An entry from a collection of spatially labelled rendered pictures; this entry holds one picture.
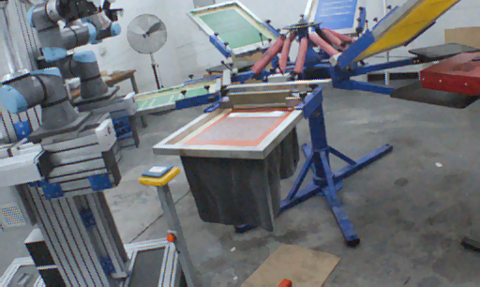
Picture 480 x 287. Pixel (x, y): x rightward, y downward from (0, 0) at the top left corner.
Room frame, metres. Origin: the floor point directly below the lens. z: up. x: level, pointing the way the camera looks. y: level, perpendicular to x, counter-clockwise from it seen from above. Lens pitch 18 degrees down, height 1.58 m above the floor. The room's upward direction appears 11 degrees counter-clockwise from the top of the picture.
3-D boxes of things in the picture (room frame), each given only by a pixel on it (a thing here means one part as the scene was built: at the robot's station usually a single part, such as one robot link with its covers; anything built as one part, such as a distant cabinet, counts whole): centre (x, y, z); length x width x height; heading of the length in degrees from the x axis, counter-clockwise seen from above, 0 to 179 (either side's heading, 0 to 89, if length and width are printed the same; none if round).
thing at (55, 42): (1.27, 0.54, 1.58); 0.11 x 0.08 x 0.11; 152
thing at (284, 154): (1.78, -0.17, 0.74); 0.46 x 0.04 x 0.42; 148
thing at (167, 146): (1.94, -0.02, 0.97); 0.79 x 0.58 x 0.04; 148
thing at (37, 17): (1.26, 0.55, 1.67); 0.11 x 0.08 x 0.09; 67
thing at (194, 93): (2.86, 0.33, 1.05); 1.08 x 0.61 x 0.23; 88
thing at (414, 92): (2.24, -0.89, 0.91); 1.34 x 0.40 x 0.08; 28
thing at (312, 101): (2.00, -0.39, 0.97); 0.30 x 0.05 x 0.07; 148
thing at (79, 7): (1.19, 0.40, 1.67); 0.12 x 0.08 x 0.09; 67
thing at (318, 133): (2.83, -0.58, 0.67); 0.39 x 0.39 x 1.35
